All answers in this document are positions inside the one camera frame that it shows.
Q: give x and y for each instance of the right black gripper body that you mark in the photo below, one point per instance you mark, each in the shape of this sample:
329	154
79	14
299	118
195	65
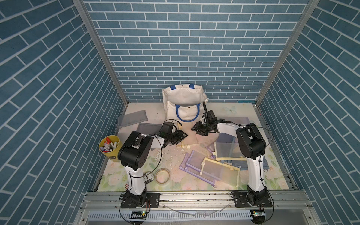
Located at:
203	130

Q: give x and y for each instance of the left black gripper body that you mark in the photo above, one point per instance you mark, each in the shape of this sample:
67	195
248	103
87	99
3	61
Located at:
174	138

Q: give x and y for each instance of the grey mesh pouch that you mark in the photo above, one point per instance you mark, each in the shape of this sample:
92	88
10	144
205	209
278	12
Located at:
149	128
132	119

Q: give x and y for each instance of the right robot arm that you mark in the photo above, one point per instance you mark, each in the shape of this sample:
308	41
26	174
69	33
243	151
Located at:
252	146

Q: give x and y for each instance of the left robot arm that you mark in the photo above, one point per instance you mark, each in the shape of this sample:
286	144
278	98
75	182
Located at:
135	150

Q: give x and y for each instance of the yellow trimmed mesh pouch middle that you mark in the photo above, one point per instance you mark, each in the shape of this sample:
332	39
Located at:
228	151

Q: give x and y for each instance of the yellow trimmed mesh pouch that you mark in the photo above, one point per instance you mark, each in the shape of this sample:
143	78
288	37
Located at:
221	172
228	151

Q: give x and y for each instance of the white canvas tote bag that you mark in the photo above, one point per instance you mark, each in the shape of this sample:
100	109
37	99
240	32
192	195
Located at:
184	102

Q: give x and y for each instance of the blue mesh pouch right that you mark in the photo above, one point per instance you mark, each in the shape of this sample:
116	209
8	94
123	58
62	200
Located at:
243	165

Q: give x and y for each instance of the yellow trimmed mesh pouch lower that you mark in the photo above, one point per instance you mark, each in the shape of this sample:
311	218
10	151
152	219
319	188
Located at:
221	172

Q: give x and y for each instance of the clear tape roll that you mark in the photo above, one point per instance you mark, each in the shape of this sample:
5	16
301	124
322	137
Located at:
162	176

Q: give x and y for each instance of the yellow cup with markers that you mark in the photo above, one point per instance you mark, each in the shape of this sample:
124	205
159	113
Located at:
110	146

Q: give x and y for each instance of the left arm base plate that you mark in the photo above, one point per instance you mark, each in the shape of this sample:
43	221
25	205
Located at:
130	201

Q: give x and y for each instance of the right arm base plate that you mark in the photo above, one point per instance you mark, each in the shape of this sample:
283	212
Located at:
243	199

